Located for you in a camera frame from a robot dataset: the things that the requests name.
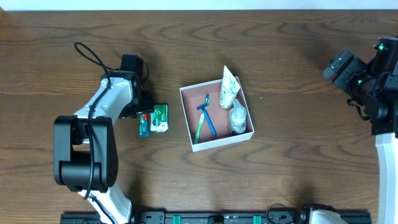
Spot green Dettol soap pack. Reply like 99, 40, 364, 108
150, 105, 169, 133

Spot Colgate toothpaste tube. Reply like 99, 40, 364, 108
139, 114, 150, 138

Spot blue disposable razor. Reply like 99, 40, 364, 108
197, 103, 217, 136

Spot green white toothbrush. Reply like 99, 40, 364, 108
193, 94, 210, 144

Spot white patterned lotion tube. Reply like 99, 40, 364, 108
219, 65, 241, 110

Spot clear spray bottle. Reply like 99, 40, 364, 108
229, 99, 246, 136

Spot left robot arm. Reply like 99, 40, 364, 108
53, 70, 153, 223

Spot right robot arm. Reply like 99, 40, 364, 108
322, 37, 397, 223

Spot white box pink interior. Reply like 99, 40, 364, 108
180, 79, 254, 152

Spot black mounting rail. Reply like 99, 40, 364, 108
60, 210, 373, 224

